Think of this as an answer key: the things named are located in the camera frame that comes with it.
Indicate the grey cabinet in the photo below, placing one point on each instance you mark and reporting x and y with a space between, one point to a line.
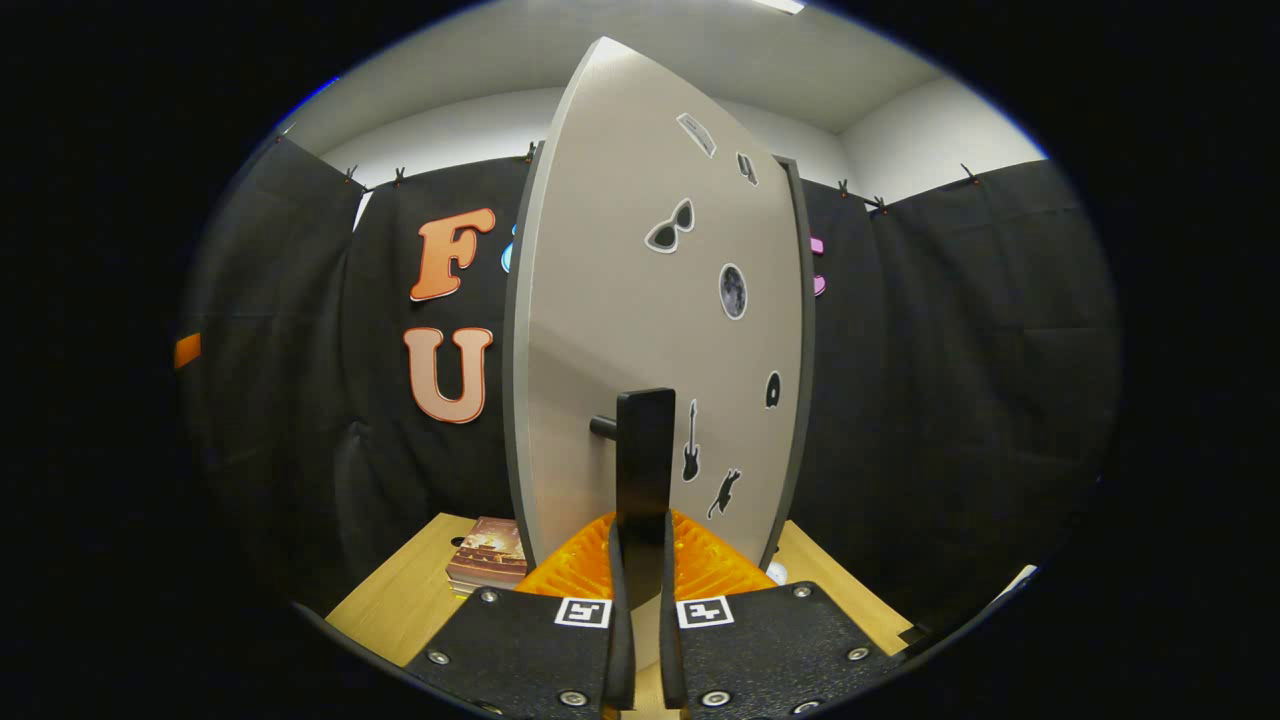
806 300

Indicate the white coaster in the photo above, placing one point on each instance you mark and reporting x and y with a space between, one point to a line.
777 573

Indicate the black backdrop cloth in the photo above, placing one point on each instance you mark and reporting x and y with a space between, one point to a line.
950 380

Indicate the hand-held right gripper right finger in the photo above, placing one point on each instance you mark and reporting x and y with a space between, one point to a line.
672 640

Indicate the row of black cloth clips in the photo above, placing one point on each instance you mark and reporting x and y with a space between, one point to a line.
400 177

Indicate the stack of books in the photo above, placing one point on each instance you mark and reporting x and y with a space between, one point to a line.
488 555

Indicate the rectangular ceiling lamp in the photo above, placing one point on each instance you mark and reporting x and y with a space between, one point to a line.
780 5

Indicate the beige cabinet door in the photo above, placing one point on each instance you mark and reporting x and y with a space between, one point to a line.
620 250

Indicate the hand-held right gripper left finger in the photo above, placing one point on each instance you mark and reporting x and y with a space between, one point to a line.
622 640

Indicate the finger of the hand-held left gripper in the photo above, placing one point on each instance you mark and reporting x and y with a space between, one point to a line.
187 350

